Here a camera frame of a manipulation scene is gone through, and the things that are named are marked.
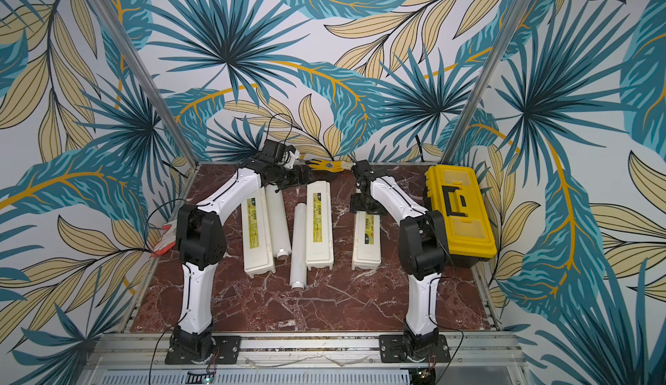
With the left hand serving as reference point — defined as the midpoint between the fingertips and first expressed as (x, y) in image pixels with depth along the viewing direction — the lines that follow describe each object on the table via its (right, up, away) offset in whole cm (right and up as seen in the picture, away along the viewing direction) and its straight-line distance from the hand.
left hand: (307, 181), depth 94 cm
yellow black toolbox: (+51, -7, -7) cm, 52 cm away
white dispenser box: (-17, -19, -6) cm, 26 cm away
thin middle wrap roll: (-2, -23, -5) cm, 24 cm away
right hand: (+22, -11, +1) cm, 24 cm away
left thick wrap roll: (-10, -16, +1) cm, 19 cm away
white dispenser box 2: (+5, -20, -8) cm, 22 cm away
